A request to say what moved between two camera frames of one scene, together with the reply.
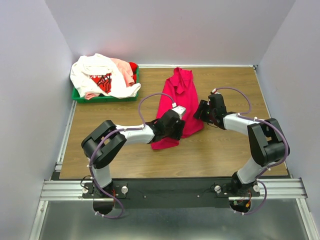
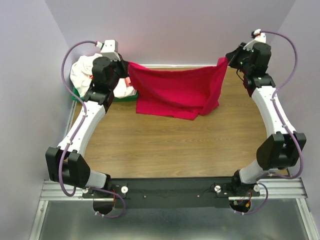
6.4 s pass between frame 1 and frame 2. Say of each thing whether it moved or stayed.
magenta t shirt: moved
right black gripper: moved
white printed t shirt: stayed
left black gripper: moved
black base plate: stayed
